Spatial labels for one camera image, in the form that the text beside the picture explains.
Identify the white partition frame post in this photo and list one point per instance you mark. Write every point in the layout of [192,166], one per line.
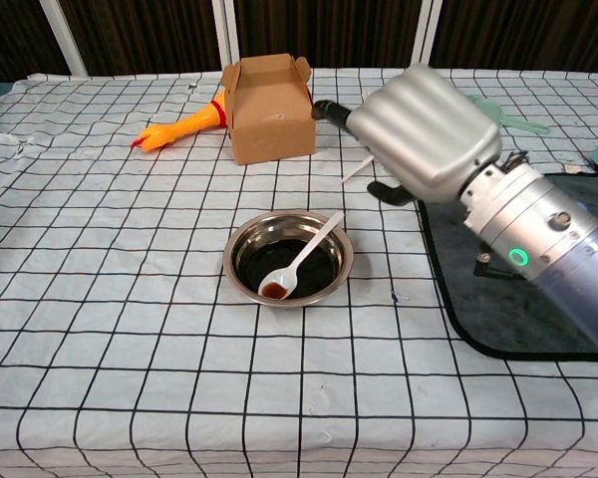
[62,35]
[426,32]
[226,32]

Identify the dark grey mat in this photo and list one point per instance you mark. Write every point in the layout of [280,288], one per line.
[473,309]

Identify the yellow rubber chicken toy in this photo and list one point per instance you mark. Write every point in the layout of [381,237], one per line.
[179,129]

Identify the brown cardboard box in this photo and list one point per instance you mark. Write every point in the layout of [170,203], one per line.
[274,129]

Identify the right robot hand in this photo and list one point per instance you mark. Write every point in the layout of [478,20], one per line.
[428,134]

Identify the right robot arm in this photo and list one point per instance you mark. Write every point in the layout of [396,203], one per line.
[553,239]

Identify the steel bowl with dark liquid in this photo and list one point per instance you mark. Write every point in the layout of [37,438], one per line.
[249,239]

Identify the white plastic spoon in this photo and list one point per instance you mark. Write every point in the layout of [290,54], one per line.
[284,279]

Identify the small white mat tag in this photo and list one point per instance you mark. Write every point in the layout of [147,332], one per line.
[573,168]

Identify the white checked tablecloth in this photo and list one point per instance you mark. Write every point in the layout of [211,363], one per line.
[129,299]

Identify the green brush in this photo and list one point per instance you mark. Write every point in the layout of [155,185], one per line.
[523,124]

